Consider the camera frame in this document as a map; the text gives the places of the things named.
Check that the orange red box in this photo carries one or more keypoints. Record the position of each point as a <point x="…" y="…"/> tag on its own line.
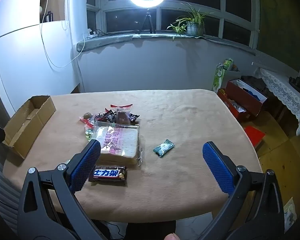
<point x="230" y="107"/>

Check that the black tripod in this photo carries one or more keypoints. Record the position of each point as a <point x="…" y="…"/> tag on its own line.
<point x="148" y="17"/>

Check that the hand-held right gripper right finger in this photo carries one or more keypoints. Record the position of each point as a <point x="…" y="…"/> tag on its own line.
<point x="218" y="170"/>

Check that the potted spider plant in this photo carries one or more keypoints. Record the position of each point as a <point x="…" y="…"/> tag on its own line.
<point x="192" y="27"/>

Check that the white power strip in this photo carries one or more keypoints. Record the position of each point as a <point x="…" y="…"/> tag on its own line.
<point x="92" y="34"/>

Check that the black patterned candy packet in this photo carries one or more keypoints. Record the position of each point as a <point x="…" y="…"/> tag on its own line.
<point x="106" y="116"/>
<point x="134" y="118"/>

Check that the white window frame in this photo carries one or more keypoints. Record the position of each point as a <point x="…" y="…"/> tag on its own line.
<point x="130" y="7"/>

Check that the light green candy packet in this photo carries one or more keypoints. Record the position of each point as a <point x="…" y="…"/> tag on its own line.
<point x="89" y="134"/>

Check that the cardboard box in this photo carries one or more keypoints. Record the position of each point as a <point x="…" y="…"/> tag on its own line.
<point x="22" y="130"/>

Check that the green paper bag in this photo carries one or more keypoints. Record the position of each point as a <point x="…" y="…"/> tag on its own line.
<point x="218" y="80"/>

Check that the grey windowsill cloth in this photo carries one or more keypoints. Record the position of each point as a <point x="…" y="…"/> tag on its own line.
<point x="102" y="42"/>

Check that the dark red open box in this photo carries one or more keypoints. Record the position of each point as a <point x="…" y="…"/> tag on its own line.
<point x="242" y="97"/>

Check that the sliced bread clear packet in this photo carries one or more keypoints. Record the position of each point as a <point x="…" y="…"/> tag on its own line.
<point x="120" y="140"/>

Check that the person's right hand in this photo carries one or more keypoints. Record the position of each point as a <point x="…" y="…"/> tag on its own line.
<point x="173" y="237"/>

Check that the brown chocolate bar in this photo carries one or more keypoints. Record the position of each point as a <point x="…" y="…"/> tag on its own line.
<point x="110" y="175"/>

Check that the round candy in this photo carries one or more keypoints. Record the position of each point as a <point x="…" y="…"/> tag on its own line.
<point x="87" y="116"/>

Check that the beige table blanket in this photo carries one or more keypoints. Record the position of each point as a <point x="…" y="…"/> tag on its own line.
<point x="180" y="120"/>

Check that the green snack package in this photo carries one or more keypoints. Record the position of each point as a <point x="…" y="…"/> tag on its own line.
<point x="228" y="63"/>

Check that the brown cake clear packet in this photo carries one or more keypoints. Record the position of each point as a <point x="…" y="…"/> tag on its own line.
<point x="122" y="117"/>

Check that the wooden cabinet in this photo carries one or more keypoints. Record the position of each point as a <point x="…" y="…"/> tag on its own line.
<point x="57" y="0"/>

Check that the red candy wrapper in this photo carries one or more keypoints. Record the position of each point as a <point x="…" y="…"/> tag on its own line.
<point x="88" y="123"/>

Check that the grey ribbed radiator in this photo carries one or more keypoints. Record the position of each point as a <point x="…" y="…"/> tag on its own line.
<point x="5" y="195"/>

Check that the dark teapot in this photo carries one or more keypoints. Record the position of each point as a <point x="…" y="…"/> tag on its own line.
<point x="297" y="82"/>

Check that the printed paper bag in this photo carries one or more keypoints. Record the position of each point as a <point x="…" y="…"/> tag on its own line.
<point x="290" y="215"/>

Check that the dark green candy packet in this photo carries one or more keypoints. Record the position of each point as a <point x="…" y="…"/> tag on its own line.
<point x="163" y="148"/>

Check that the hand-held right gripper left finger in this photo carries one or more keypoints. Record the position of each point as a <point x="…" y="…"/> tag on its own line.
<point x="86" y="165"/>

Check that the red folder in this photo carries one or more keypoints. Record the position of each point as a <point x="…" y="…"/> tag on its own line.
<point x="255" y="136"/>

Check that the white lace tablecloth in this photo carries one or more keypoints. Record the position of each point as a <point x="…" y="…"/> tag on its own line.
<point x="282" y="92"/>

